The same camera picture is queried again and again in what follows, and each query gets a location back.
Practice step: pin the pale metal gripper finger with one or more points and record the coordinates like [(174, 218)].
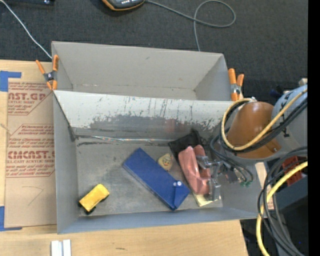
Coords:
[(216, 191), (203, 159)]

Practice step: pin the pink soft toy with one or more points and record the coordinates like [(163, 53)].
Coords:
[(192, 170)]

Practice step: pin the pale yellow flat card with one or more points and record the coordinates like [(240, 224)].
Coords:
[(203, 200)]

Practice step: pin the black plastic tray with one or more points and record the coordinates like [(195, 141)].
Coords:
[(183, 143)]

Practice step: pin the cream round toy with face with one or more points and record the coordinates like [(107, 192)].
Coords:
[(165, 161)]

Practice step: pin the blue flat box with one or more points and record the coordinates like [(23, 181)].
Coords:
[(155, 175)]

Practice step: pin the grey metal bin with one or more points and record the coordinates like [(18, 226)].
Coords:
[(140, 115)]

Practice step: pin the brown cardboard board red print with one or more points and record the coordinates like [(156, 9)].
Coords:
[(30, 150)]

